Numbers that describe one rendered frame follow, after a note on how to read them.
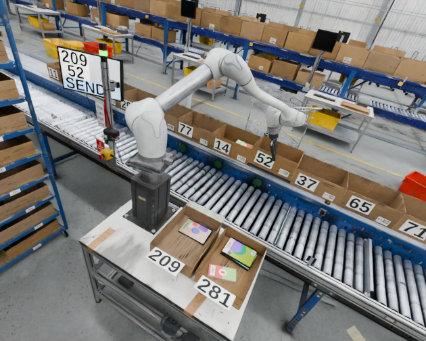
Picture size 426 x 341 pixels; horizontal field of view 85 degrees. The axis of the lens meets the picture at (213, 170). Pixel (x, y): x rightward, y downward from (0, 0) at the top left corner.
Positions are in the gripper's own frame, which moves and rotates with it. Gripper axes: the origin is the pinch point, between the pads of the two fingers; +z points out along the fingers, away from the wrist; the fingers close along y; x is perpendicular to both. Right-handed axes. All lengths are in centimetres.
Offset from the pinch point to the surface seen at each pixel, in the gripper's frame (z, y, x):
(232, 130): -12, -29, -49
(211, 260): 29, 92, -11
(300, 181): 19.8, 0.4, 21.4
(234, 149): -4.2, 0.3, -35.1
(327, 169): 21, -29, 38
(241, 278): 36, 92, 8
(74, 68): -85, 58, -131
